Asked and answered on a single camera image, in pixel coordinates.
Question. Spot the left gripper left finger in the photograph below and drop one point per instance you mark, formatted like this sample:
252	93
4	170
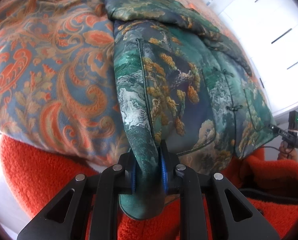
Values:
87	207

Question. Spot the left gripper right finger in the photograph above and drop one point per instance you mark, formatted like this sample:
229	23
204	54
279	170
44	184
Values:
211	207

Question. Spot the green patterned padded jacket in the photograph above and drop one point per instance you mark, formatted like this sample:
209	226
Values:
182	83

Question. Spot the person's right hand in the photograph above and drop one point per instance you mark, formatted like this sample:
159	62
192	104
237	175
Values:
286	153

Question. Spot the red fleece garment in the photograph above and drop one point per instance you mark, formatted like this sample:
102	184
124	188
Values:
35	177

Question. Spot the orange paisley bed quilt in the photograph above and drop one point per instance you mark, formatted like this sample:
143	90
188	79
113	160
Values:
57	81

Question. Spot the white wardrobe with black handles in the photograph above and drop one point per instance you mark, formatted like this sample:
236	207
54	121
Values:
268	32

